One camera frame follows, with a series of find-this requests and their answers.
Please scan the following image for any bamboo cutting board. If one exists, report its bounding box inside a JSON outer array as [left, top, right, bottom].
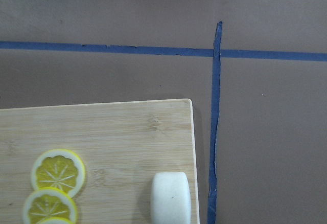
[[1, 99, 200, 223]]

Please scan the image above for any lemon slice top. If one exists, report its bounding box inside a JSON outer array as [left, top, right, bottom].
[[30, 149, 86, 197]]

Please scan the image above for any lemon slice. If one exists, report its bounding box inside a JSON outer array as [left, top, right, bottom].
[[22, 187, 78, 223], [30, 149, 86, 197], [38, 217, 73, 224]]

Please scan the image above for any lemon slice middle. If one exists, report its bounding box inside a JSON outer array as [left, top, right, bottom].
[[22, 187, 78, 223]]

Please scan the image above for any lemon slice bottom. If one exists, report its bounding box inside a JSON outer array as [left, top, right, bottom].
[[38, 217, 73, 224]]

